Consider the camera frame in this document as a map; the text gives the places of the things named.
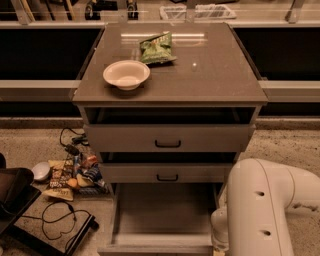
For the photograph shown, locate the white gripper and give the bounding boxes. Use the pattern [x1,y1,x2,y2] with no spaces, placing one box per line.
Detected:
[211,206,229,252]

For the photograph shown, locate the grey bottom drawer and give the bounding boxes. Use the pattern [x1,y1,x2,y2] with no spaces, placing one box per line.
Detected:
[98,183,217,256]

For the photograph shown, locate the grey drawer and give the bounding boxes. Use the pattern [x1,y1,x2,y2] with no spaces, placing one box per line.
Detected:
[84,124,255,152]
[99,163,232,183]
[98,183,217,256]

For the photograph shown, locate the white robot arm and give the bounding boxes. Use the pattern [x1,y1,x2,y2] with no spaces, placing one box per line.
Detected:
[211,158,320,256]

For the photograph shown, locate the grey middle drawer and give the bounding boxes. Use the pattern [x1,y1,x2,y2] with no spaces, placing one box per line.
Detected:
[99,163,232,183]

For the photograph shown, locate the grey three-drawer cabinet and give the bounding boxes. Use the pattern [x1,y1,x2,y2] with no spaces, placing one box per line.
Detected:
[72,22,269,210]

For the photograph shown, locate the grey top drawer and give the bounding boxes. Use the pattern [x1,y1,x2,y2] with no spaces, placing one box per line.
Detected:
[84,124,255,152]

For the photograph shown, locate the blue snack packet on floor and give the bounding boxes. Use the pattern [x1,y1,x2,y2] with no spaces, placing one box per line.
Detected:
[76,164,108,195]

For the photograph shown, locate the orange fruit on floor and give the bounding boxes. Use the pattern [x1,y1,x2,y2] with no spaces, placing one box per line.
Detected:
[67,178,80,190]

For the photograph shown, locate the black flat board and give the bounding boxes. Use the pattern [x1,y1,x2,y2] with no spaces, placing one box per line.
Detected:
[4,201,99,256]

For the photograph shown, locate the black power adapter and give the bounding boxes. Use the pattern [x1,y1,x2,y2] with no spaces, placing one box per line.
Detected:
[64,144,80,156]

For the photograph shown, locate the brown snack bag on floor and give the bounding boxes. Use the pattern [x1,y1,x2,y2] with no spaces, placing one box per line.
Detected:
[42,160,73,201]

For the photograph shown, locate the green chip bag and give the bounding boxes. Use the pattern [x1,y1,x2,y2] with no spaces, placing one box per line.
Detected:
[140,32,177,65]

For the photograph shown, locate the small white bowl on floor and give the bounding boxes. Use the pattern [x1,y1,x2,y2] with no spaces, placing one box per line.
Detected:
[31,162,50,181]

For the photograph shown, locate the black chair seat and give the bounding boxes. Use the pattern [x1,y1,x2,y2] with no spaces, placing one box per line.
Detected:
[0,168,40,234]

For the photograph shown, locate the black cable on floor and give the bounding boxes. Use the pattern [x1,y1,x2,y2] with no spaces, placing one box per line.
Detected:
[21,200,93,251]

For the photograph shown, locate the white wire basket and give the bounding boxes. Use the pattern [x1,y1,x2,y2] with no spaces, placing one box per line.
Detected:
[159,4,237,20]

